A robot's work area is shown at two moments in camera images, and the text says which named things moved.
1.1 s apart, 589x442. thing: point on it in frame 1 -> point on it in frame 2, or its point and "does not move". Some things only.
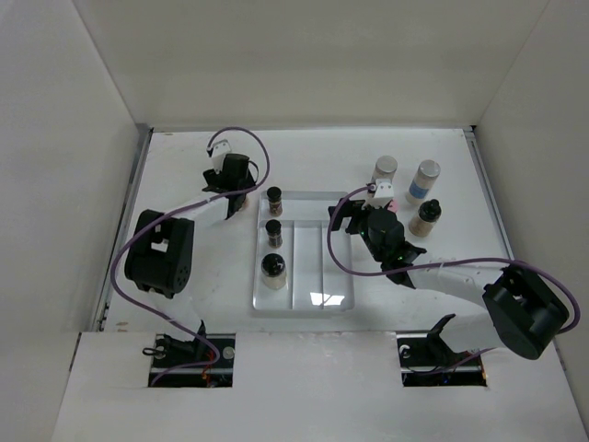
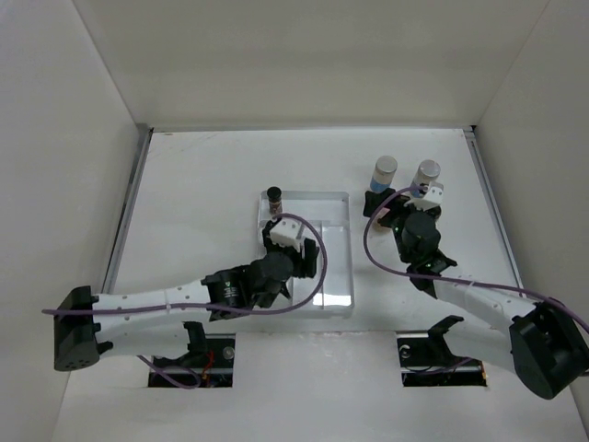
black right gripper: x=351 y=208 -> x=396 y=204
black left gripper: x=213 y=178 -> x=304 y=260
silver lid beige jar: x=384 y=168 does not move
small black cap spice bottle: x=275 y=203 does not move
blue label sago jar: x=422 y=181 does not move
